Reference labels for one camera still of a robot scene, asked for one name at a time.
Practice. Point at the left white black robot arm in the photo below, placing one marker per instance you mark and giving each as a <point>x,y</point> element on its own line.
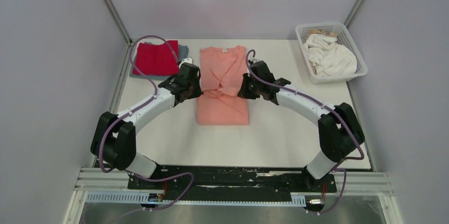
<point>114,140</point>

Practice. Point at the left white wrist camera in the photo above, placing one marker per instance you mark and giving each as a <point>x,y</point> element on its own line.
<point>187,60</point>

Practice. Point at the beige garment in basket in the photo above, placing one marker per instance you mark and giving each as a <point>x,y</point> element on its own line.
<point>322,32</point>

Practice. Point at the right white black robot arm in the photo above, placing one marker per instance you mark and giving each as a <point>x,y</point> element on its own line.
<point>339,130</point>

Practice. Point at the white plastic laundry basket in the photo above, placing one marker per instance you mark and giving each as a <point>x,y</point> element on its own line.
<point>343,38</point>

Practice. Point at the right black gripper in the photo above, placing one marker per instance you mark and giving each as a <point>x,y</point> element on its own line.
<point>244,92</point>

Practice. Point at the aluminium frame rail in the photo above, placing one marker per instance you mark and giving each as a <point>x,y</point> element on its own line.
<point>93,186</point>

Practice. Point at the salmon pink t shirt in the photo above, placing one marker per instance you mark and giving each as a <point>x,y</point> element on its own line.
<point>222,71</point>

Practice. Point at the folded red t shirt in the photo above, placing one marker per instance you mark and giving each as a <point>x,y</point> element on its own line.
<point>158,60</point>

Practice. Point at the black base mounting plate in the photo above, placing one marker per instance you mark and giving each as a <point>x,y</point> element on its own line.
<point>235,184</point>

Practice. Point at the crumpled white t shirt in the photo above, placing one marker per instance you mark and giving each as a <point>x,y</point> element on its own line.
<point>327,57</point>

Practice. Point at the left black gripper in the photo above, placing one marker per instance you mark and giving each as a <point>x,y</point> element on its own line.
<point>198,91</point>

